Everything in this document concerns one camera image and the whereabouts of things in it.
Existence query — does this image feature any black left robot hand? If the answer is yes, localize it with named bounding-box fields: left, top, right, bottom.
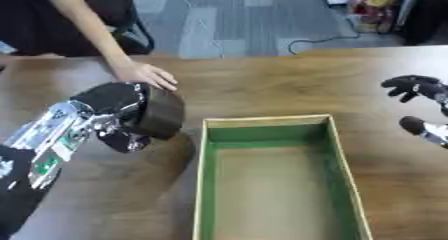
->
left=68, top=81, right=154, bottom=154

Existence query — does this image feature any person's hand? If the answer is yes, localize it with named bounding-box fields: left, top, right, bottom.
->
left=108, top=60, right=181, bottom=92

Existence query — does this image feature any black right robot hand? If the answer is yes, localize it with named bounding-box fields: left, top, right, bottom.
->
left=379, top=74, right=448, bottom=149

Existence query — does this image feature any dark brown round block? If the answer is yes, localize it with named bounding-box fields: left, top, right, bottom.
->
left=127, top=83, right=188, bottom=141

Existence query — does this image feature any cardboard box with green inside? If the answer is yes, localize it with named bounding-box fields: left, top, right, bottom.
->
left=190, top=113, right=375, bottom=240

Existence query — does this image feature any yellow and red bag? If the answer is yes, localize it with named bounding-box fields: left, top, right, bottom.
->
left=346, top=0, right=410, bottom=34

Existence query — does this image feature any person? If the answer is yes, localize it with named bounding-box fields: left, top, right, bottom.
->
left=0, top=0, right=137, bottom=58

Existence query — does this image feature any white cable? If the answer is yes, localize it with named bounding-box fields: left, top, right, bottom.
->
left=182, top=0, right=226, bottom=59

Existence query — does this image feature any black cable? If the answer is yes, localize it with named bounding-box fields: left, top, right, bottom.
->
left=287, top=17, right=364, bottom=56

